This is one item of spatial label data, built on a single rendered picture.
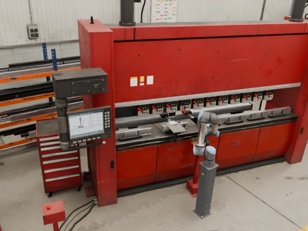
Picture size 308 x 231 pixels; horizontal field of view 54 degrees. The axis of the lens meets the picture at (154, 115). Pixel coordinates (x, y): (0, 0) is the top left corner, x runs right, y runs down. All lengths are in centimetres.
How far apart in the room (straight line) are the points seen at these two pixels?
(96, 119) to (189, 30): 155
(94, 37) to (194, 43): 129
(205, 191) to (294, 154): 214
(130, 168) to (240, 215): 159
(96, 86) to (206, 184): 181
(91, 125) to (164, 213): 167
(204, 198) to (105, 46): 220
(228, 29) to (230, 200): 233
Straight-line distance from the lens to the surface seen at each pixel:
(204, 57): 400
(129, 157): 404
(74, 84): 297
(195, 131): 425
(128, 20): 357
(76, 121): 310
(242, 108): 505
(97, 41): 325
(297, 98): 530
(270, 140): 519
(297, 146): 553
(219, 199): 452
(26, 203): 455
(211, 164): 372
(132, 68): 364
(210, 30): 393
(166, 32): 366
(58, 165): 420
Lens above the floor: 288
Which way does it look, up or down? 26 degrees down
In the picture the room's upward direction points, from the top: 2 degrees clockwise
